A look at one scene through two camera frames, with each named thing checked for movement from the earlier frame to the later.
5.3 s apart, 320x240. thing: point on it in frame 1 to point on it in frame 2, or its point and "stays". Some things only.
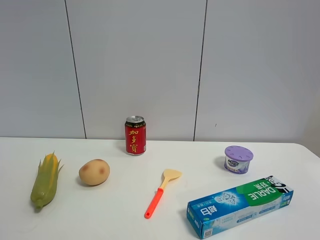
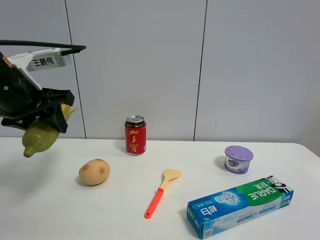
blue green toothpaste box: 239,205 stays
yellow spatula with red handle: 168,174 stays
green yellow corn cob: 45,184 to 39,137
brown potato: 94,172 stays
